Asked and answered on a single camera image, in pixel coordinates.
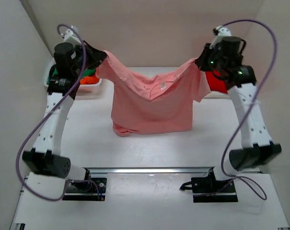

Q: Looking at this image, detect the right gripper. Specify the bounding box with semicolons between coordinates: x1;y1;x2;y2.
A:
195;44;225;74

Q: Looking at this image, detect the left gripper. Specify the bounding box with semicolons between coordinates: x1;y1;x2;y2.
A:
75;36;109;70

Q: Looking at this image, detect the pink t-shirt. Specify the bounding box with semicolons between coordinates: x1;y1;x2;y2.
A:
97;52;211;137

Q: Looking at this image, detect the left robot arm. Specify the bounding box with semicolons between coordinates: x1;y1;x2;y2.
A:
22;42;107;191

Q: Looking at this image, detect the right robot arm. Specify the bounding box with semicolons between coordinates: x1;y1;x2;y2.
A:
195;35;281;192

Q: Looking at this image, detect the green t-shirt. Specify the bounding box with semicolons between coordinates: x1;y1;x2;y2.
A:
46;66;97;85

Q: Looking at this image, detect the orange t-shirt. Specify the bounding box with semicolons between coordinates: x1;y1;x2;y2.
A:
80;75;100;85

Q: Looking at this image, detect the folded red t-shirt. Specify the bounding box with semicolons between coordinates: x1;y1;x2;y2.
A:
205;71;227;94

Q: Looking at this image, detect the white plastic basket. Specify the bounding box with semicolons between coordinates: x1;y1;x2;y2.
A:
44;58;102;92

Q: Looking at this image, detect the folded white t-shirt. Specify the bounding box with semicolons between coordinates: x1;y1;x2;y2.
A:
204;92;230;99

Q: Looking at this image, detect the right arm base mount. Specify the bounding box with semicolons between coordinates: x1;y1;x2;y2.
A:
179;168;238;203

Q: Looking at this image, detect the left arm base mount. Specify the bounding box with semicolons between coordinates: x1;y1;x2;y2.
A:
62;173;107;202

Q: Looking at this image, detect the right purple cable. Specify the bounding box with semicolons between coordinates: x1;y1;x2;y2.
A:
193;19;279;201

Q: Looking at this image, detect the purple cable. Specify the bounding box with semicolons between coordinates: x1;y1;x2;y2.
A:
16;23;100;202
193;19;279;201

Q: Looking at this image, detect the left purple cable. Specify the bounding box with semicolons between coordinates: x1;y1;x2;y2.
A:
16;23;100;202

